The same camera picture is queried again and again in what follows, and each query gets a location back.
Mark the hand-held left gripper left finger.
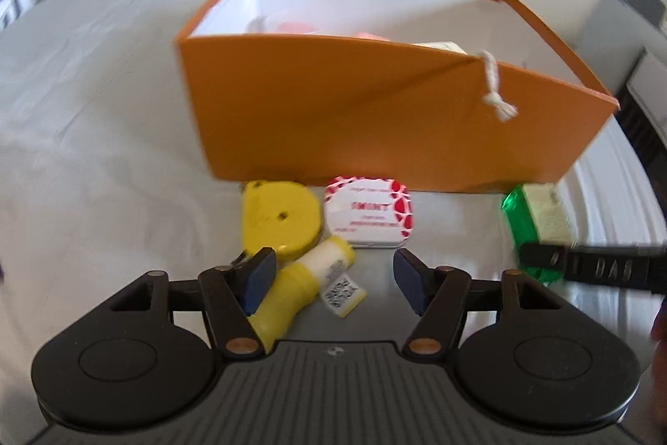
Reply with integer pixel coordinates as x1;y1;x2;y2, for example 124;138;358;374
94;247;277;355

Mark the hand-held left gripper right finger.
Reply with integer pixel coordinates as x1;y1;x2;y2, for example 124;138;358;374
393;248;572;357

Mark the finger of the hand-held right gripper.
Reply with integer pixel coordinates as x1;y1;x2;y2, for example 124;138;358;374
520;241;667;296

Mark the yellow lip balm tube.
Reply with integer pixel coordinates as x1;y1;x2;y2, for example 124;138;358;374
247;236;358;355

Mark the orange paper gift bag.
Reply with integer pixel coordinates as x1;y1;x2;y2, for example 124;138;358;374
174;0;622;196

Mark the white printed label card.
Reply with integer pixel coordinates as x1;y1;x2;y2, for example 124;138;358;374
411;40;468;56

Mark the clear round pink container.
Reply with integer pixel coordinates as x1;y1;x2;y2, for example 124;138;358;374
245;15;325;35

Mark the yellow round tape measure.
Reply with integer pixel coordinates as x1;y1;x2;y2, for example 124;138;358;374
241;181;323;262

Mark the white yellow code tag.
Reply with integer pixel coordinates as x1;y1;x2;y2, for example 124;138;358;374
322;273;369;319

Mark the white red mint tin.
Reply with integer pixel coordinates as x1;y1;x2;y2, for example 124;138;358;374
323;175;416;249

